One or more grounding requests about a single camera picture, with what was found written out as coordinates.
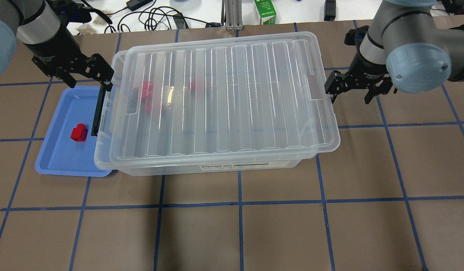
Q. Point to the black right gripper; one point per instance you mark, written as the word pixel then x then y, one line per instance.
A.
pixel 368 67

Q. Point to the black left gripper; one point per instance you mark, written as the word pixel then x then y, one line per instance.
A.
pixel 54 46

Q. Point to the red block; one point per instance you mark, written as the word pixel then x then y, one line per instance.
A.
pixel 151 109
pixel 79 133
pixel 197 86
pixel 146 91

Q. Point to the clear plastic box lid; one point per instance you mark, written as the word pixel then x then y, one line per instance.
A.
pixel 224 98

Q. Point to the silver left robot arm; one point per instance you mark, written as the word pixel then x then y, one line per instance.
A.
pixel 14 15

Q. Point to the blue plastic tray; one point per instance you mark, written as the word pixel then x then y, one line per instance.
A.
pixel 61 155

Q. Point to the clear plastic storage box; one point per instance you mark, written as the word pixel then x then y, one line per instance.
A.
pixel 202 158

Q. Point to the snack bag near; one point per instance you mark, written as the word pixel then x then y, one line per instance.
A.
pixel 86 29

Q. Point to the snack bag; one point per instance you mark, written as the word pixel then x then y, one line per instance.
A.
pixel 100 21
pixel 86 29

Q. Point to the snack bag far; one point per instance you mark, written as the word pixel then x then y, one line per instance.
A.
pixel 100 21

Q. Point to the black power adapter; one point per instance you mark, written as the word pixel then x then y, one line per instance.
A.
pixel 134 5

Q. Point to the green white carton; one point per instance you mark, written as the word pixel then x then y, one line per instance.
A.
pixel 265 12

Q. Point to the black box latch handle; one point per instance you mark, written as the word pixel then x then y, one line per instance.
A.
pixel 98 110

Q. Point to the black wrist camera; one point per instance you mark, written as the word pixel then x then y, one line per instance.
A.
pixel 70 11

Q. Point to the aluminium frame post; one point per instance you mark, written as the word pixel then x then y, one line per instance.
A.
pixel 231 15

